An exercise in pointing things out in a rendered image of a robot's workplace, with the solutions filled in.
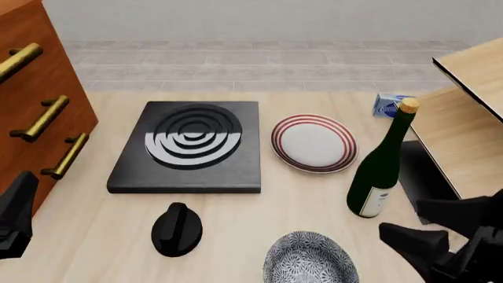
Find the white plate with red rings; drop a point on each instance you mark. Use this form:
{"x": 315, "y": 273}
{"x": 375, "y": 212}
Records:
{"x": 312, "y": 144}

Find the round black stove knob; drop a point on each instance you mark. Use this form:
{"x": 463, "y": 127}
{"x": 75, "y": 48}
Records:
{"x": 177, "y": 233}

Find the pale wooden rack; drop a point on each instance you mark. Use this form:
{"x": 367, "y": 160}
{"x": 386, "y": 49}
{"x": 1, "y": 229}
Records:
{"x": 452, "y": 132}

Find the flat black stove plate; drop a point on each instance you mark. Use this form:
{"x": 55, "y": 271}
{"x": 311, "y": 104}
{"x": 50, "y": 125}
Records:
{"x": 133, "y": 174}

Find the green wine bottle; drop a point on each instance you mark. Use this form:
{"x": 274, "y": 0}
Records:
{"x": 379, "y": 165}

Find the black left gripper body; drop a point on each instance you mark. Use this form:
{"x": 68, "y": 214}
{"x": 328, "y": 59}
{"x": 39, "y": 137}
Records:
{"x": 12, "y": 244}

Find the wooden cabinet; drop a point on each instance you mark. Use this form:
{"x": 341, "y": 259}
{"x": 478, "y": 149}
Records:
{"x": 51, "y": 76}

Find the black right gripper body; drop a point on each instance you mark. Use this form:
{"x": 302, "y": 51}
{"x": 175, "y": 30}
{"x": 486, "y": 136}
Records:
{"x": 479, "y": 262}

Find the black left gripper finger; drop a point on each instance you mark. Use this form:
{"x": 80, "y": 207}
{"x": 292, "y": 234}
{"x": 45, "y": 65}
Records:
{"x": 19, "y": 203}

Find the patterned black and white bowl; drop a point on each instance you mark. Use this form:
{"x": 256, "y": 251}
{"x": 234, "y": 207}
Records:
{"x": 310, "y": 259}

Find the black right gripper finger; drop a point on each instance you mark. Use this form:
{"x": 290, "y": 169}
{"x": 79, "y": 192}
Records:
{"x": 467, "y": 213}
{"x": 416, "y": 243}

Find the small blue and white box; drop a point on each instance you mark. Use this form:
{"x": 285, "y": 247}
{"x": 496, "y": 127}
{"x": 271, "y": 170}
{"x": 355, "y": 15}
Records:
{"x": 385, "y": 106}

